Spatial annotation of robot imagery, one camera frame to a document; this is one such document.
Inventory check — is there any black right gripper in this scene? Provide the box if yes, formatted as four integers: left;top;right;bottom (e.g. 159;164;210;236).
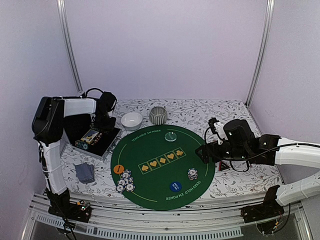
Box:
196;139;250;164

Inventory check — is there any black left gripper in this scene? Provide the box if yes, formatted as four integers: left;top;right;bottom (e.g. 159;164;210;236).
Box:
94;111;117;131

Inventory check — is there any blue poker chip stack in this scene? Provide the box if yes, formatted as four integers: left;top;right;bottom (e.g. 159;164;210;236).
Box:
187;168;198;180

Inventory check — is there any clear acrylic dealer button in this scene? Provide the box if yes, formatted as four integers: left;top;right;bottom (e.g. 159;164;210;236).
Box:
164;131;177;142

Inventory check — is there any blue small blind button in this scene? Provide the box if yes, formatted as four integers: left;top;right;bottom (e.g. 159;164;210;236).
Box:
169;181;182;193

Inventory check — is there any orange big blind button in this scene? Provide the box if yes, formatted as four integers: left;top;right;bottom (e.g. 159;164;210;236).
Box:
113;164;125;175

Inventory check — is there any blue poker chips pile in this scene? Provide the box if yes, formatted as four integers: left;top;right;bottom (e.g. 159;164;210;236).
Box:
116;169;136;193

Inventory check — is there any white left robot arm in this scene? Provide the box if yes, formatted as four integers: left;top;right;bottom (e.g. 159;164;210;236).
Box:
31;91;118;217

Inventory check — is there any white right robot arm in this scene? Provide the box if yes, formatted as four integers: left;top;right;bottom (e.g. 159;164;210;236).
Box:
195;117;320;218

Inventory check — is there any boxed card deck in case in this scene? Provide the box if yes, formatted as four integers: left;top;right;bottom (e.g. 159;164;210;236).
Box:
80;129;99;144

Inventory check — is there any black triangular all-in marker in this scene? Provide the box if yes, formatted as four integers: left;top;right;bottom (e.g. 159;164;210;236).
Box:
218;161;230;172

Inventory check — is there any aluminium poker chip case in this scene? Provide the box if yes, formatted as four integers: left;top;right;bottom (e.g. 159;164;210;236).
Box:
63;119;121;160

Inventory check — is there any white ceramic bowl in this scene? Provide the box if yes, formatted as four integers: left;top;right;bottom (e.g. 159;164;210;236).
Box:
120;112;143;132

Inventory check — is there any poker chip row lower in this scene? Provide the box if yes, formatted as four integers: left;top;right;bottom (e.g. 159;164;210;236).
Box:
74;140;89;151

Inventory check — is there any round green poker mat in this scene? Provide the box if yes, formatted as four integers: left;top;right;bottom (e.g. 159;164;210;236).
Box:
110;124;216;211

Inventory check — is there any grey playing card deck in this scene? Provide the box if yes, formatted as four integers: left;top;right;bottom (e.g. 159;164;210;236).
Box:
74;162;95;184

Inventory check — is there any striped grey ceramic cup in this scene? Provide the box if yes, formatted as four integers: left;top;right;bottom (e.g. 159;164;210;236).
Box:
149;106;168;125

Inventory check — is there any floral white tablecloth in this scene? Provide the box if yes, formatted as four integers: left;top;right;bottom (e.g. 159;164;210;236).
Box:
47;99;282;200

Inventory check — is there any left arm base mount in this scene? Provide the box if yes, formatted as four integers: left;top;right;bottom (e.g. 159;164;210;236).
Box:
48;201;92;223

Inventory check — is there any left aluminium frame post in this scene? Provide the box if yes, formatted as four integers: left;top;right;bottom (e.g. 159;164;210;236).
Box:
56;0;83;93

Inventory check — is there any aluminium frame post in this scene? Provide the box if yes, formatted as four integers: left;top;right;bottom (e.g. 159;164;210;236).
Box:
56;0;83;93
245;0;275;108

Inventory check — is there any right aluminium frame post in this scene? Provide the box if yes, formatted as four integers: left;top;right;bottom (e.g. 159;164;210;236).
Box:
245;0;275;108

